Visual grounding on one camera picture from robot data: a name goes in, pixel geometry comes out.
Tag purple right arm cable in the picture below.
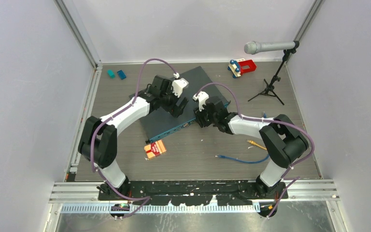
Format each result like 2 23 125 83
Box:
193 82 316 218

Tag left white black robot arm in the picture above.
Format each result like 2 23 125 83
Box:
78 75 188 200

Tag blue plastic block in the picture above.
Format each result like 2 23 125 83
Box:
116 70 127 80

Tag yellow ethernet cable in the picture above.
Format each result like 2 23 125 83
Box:
246 140 268 151

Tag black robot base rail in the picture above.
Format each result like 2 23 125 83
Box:
99 179 288 207

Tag red and gold card box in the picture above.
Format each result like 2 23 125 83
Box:
144 140 167 160

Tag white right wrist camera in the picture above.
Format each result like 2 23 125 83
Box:
193 91 209 112

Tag black microphone tripod stand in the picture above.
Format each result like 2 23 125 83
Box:
248 41 300 105

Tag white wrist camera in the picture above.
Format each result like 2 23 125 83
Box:
193 91 209 112
172 78 189 98

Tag dark network switch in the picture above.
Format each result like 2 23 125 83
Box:
128 66 231 144

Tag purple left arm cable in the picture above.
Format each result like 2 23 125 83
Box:
90 58 181 218

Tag grey microphone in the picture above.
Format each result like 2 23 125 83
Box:
244 41 299 55

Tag red white blue toy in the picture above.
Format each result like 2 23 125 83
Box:
227 58 257 78

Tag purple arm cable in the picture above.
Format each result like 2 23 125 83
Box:
193 82 316 218
90 58 181 218

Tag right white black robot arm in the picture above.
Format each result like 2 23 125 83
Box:
193 91 314 199

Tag blue ethernet cable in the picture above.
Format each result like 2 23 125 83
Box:
215 112 271 164

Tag teal plastic block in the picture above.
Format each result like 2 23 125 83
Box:
107 70 115 79

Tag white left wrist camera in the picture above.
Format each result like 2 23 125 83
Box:
172 78 189 98

